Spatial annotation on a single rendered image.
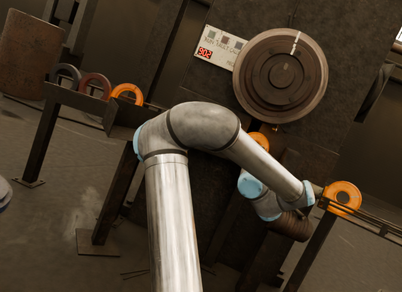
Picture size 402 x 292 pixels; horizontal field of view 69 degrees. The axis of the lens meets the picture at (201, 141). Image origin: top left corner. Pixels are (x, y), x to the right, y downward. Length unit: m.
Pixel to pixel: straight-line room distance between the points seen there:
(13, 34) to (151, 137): 3.22
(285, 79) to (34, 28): 2.93
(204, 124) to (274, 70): 0.83
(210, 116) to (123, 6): 7.93
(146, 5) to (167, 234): 7.87
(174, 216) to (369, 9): 1.53
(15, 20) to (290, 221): 3.36
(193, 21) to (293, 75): 6.62
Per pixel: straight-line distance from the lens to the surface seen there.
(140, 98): 1.70
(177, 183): 0.70
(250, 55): 1.54
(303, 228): 1.55
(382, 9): 1.90
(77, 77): 1.81
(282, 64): 1.48
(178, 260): 0.67
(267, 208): 1.17
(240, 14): 1.76
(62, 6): 6.94
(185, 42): 7.90
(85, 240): 1.64
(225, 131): 0.71
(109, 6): 8.70
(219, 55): 1.70
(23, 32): 3.82
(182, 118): 0.70
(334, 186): 1.54
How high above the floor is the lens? 0.94
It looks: 10 degrees down
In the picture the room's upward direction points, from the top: 23 degrees clockwise
